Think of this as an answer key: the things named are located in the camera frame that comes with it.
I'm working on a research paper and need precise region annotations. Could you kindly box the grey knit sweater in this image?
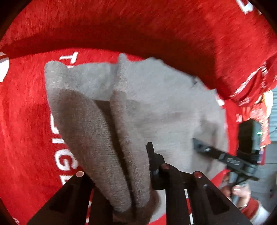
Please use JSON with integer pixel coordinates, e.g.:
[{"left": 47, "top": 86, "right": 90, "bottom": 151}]
[{"left": 45, "top": 54, "right": 228, "bottom": 224}]

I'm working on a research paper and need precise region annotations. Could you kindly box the person's right hand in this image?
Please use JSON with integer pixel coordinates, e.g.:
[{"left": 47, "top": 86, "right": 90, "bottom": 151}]
[{"left": 220, "top": 174, "right": 251, "bottom": 210}]

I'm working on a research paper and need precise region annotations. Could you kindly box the red white sleeve cuff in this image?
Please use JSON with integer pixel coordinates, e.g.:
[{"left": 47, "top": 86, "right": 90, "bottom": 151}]
[{"left": 240, "top": 198, "right": 270, "bottom": 225}]

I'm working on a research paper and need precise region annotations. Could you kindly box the red printed blanket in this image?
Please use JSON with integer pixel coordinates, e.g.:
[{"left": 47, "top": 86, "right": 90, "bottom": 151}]
[{"left": 1, "top": 1, "right": 276, "bottom": 224}]

